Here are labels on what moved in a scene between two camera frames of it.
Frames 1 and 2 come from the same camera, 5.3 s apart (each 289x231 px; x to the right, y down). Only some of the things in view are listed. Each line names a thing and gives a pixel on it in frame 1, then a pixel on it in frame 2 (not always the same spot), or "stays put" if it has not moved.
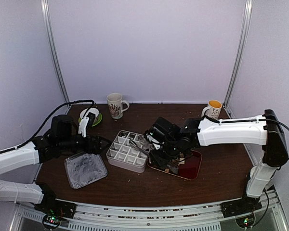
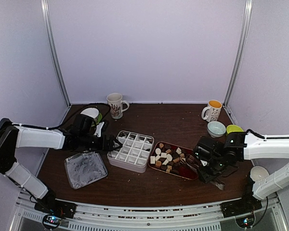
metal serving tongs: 135,145 -> 192,162
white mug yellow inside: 213,109 stays put
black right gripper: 158,160 -> 206,177
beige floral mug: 117,106 stays put
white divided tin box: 129,151 stays put
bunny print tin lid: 84,168 stays put
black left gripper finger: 96,145 -> 112,144
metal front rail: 201,217 stays put
